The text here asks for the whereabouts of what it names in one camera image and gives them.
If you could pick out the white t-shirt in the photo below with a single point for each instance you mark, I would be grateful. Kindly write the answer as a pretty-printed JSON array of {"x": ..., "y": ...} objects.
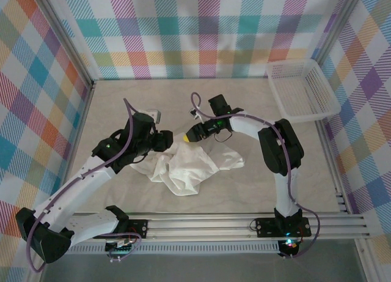
[{"x": 189, "y": 169}]

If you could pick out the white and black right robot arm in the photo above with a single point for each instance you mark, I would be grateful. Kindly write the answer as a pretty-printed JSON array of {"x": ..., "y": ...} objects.
[{"x": 281, "y": 199}]

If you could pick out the white perforated plastic basket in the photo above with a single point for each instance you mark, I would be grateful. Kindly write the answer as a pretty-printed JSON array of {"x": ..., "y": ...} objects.
[{"x": 302, "y": 89}]

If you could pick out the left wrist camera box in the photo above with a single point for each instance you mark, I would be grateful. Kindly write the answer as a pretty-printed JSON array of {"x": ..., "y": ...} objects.
[{"x": 152, "y": 115}]

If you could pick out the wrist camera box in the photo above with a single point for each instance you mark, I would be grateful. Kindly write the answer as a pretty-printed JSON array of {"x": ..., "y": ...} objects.
[
  {"x": 152, "y": 115},
  {"x": 193, "y": 112}
]

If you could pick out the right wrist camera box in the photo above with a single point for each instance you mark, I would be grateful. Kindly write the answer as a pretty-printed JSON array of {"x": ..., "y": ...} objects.
[{"x": 193, "y": 112}]

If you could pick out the wide aluminium mounting rail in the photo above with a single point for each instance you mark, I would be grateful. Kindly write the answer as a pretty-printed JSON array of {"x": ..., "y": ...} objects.
[{"x": 198, "y": 227}]

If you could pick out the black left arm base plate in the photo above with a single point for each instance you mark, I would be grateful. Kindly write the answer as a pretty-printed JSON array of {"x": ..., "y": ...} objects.
[{"x": 137, "y": 228}]

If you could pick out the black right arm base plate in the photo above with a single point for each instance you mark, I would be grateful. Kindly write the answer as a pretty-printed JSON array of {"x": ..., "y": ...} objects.
[{"x": 267, "y": 227}]

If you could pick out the aluminium left frame post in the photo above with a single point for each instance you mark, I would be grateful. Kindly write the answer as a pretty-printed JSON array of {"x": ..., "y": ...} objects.
[{"x": 64, "y": 40}]

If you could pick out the aluminium frame post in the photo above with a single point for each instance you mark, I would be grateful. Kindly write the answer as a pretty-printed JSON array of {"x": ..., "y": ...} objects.
[
  {"x": 336, "y": 28},
  {"x": 64, "y": 40}
]

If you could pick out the aluminium right frame post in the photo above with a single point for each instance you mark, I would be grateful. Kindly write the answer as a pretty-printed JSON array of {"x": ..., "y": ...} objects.
[{"x": 336, "y": 28}]

